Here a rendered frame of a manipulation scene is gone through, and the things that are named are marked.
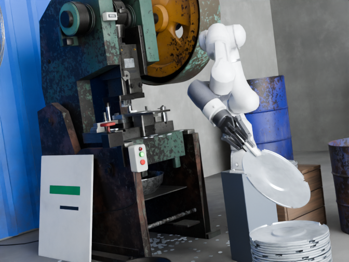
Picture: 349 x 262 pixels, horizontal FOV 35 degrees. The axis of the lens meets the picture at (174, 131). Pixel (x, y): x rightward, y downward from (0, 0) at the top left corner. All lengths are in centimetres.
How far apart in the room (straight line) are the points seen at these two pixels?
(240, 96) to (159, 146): 66
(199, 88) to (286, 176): 49
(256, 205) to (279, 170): 59
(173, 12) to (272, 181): 165
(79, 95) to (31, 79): 101
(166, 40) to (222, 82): 132
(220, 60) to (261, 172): 50
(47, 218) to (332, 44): 377
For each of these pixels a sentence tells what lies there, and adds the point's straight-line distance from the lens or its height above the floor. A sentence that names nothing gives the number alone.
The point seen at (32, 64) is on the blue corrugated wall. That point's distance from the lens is 426.
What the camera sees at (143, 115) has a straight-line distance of 311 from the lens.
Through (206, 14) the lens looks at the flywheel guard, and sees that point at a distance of 325.
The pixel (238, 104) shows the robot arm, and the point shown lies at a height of 78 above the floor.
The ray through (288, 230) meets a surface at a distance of 217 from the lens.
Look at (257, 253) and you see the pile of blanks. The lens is 209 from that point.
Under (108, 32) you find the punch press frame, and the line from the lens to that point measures 309.
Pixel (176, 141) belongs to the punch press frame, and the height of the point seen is 59.
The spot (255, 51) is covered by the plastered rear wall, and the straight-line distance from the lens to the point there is 622.
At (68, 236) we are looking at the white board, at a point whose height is 14.
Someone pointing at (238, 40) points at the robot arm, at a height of 107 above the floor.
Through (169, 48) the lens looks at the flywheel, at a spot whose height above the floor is 114.
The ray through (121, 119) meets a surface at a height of 75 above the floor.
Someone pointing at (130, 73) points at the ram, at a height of 101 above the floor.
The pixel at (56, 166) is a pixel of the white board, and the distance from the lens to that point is 339.
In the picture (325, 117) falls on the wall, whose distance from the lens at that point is 627.
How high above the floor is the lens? 89
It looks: 4 degrees down
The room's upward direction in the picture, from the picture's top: 8 degrees counter-clockwise
